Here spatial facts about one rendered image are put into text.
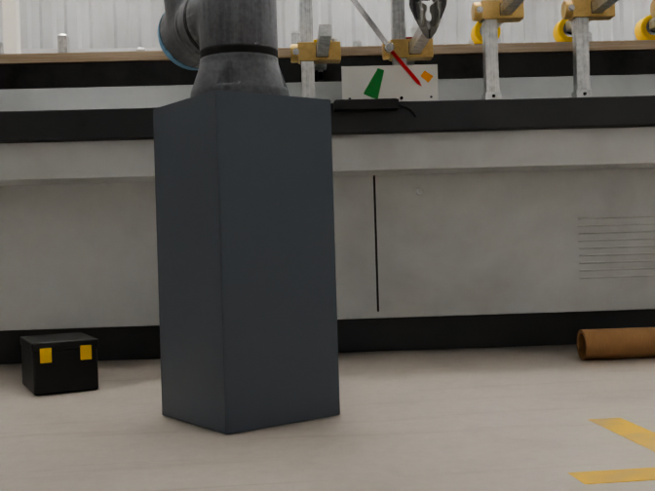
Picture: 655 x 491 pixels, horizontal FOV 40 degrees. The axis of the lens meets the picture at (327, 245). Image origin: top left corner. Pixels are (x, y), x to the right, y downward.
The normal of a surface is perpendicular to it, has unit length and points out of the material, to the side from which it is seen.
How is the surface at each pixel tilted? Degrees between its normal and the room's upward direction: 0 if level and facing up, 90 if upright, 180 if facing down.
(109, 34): 90
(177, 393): 90
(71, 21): 90
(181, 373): 90
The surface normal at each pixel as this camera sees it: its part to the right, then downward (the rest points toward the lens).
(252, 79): 0.30, -0.35
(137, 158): 0.04, 0.00
